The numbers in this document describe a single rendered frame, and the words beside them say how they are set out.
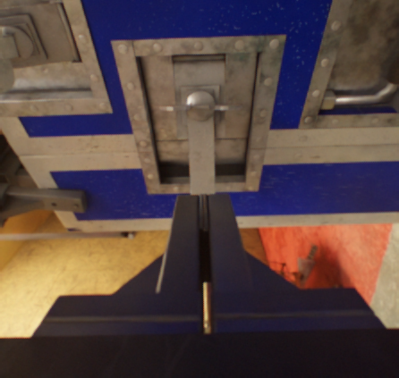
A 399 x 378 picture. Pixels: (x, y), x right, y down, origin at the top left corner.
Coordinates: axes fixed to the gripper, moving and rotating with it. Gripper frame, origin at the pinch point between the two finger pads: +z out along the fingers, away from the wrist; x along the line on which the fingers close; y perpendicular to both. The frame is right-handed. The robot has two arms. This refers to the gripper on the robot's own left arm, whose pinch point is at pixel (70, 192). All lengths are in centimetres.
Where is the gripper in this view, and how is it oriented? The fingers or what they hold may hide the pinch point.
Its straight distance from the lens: 37.4
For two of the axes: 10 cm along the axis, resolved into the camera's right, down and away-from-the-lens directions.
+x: -0.1, -7.3, 6.8
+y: 1.5, -6.8, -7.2
